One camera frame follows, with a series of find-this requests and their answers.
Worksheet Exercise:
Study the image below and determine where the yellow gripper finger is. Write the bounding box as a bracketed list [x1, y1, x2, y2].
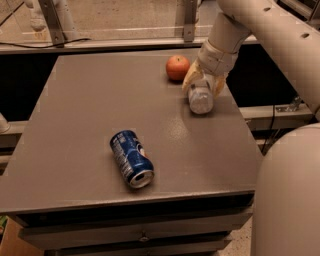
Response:
[182, 60, 203, 94]
[213, 75, 227, 97]

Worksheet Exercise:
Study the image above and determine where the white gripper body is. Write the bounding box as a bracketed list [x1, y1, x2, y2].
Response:
[197, 39, 239, 76]

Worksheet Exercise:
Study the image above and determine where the clear plastic bottle blue label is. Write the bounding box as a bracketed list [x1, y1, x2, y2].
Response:
[188, 76, 213, 115]

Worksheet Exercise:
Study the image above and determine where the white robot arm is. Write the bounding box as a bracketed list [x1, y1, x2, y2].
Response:
[183, 0, 320, 256]

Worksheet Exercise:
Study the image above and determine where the red apple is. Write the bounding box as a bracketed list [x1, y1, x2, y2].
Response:
[166, 55, 190, 81]

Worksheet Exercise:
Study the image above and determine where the grey drawer cabinet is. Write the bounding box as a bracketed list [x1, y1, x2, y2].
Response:
[0, 51, 261, 256]

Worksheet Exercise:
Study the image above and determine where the blue soda can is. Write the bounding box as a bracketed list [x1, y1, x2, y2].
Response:
[110, 130, 154, 189]

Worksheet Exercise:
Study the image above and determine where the cardboard box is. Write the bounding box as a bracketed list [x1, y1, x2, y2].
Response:
[0, 219, 44, 256]

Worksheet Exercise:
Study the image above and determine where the metal bracket centre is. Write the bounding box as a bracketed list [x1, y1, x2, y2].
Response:
[183, 0, 197, 43]

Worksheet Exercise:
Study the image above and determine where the metal bracket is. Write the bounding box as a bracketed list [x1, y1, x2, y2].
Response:
[38, 0, 65, 48]
[183, 0, 197, 43]

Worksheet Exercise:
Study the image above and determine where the black hanging cable right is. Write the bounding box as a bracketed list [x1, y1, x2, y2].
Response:
[261, 105, 281, 155]

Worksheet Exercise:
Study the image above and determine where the black cable on ledge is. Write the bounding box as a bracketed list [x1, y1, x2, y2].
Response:
[0, 37, 92, 50]

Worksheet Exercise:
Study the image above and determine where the metal bracket left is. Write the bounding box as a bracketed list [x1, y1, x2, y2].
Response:
[38, 0, 65, 48]

